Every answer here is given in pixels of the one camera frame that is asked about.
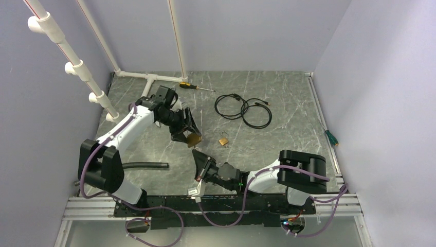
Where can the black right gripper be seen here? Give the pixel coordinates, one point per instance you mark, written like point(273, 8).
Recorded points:
point(203, 162)

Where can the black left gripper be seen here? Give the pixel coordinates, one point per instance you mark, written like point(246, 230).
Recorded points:
point(177, 134)

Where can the large brass padlock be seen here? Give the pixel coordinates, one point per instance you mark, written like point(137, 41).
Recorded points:
point(193, 139)

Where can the small brass padlock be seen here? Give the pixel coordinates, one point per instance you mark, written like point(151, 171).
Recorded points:
point(224, 141)

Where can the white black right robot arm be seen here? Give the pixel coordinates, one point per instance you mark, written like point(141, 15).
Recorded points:
point(303, 174)

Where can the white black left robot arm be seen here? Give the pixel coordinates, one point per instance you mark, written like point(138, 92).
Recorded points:
point(100, 167)

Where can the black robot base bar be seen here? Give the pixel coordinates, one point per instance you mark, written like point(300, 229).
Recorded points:
point(265, 210)

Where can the yellow black screwdriver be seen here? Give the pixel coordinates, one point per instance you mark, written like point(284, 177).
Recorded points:
point(185, 85)

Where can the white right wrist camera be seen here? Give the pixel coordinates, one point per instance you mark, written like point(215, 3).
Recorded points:
point(197, 192)

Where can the green handled screwdriver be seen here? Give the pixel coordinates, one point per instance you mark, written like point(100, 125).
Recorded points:
point(331, 138)

